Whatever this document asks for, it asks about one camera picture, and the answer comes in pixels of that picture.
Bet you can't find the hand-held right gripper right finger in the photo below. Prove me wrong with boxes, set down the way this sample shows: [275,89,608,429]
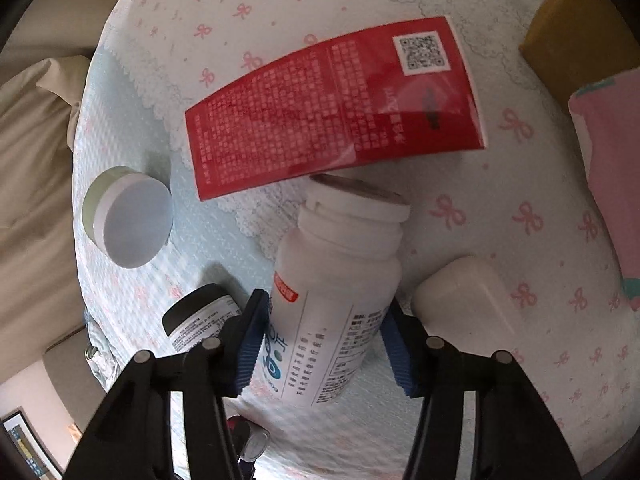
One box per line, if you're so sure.
[379,298,583,480]

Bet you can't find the bow-print tablecloth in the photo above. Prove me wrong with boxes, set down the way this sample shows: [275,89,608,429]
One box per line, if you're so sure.
[67,0,640,480]

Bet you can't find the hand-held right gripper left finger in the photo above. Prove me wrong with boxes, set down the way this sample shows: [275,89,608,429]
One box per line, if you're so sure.
[67,289,271,480]

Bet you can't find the round green white jar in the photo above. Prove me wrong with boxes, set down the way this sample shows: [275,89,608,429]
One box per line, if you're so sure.
[82,166,174,269]

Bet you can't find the pink printed package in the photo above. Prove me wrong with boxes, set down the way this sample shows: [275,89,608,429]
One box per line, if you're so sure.
[567,71,640,312]

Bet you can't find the small dark red tube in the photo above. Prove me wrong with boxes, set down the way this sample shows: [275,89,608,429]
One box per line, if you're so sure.
[226,415,269,466]

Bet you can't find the red printed box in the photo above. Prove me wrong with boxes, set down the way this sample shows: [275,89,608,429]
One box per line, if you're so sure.
[184,16,488,203]

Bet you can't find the beige pillow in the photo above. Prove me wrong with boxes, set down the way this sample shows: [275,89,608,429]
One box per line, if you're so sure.
[0,55,92,361]

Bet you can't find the brown cardboard box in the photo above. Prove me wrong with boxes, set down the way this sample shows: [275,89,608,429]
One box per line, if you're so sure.
[518,0,640,111]

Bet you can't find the white pill bottle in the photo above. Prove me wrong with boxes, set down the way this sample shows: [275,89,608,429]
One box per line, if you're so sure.
[248,174,412,407]

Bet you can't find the small black-capped white bottle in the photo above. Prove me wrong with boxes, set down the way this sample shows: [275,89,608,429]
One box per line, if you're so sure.
[161,284,249,356]

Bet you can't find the framed picture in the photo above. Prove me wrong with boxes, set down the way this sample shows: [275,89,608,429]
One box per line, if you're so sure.
[0,407,65,480]

